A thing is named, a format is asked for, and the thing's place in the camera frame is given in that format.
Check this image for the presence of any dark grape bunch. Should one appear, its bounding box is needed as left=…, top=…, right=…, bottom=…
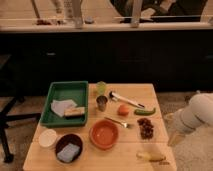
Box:
left=137, top=118, right=154, bottom=139

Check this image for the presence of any green plastic cup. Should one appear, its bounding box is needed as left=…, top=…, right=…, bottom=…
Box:
left=96, top=81, right=106, bottom=95

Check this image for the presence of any small metal cup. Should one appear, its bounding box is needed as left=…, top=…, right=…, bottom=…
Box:
left=96, top=95, right=108, bottom=112

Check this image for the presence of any green pepper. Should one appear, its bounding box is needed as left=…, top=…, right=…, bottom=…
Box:
left=134, top=108, right=156, bottom=116

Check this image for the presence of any white handled spatula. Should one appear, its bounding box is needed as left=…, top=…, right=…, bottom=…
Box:
left=109, top=91, right=145, bottom=109

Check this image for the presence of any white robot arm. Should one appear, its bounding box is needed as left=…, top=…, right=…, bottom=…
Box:
left=164, top=93, right=213, bottom=146

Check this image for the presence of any green plastic tray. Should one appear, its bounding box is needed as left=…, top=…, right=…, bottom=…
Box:
left=40, top=81, right=88, bottom=128

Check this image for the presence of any dark brown bowl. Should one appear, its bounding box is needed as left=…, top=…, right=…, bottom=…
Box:
left=55, top=134, right=83, bottom=163

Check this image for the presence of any white folded cloth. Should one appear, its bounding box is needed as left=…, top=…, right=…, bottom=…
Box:
left=51, top=99, right=77, bottom=117

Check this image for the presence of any blue sponge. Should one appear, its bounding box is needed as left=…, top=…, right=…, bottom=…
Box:
left=57, top=143, right=80, bottom=163

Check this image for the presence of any yellow banana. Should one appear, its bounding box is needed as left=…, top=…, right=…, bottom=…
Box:
left=136, top=152, right=166, bottom=162

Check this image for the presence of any metal fork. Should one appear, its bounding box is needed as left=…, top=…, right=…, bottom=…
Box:
left=105, top=117, right=131, bottom=128

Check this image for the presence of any orange fruit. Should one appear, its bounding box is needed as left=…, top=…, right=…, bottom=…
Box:
left=117, top=105, right=130, bottom=117

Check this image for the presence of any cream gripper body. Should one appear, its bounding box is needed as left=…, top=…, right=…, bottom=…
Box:
left=164, top=113, right=185, bottom=147

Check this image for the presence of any tan sponge block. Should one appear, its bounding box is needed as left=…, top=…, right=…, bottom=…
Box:
left=64, top=107, right=85, bottom=117

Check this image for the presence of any orange bowl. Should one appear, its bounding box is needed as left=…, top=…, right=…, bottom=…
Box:
left=89, top=119, right=119, bottom=150

